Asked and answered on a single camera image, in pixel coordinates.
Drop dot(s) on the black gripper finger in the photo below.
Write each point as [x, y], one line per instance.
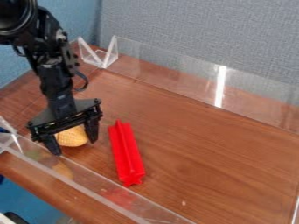
[91, 126]
[51, 144]

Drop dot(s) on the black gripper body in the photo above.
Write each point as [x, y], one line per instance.
[64, 113]

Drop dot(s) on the yellow green toy corn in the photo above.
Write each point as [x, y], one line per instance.
[72, 137]

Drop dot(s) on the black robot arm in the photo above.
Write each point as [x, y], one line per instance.
[31, 30]

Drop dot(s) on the red star-shaped plastic bar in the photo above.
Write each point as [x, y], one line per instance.
[129, 166]

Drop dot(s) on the clear acrylic left bracket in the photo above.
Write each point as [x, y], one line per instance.
[8, 137]

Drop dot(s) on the clear acrylic front wall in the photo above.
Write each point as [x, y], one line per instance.
[108, 193]

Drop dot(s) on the clear acrylic wall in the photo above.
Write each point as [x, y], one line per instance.
[243, 93]
[108, 193]

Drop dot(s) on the clear acrylic corner bracket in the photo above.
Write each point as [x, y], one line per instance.
[99, 58]

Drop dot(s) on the clear acrylic back wall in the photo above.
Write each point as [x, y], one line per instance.
[243, 93]

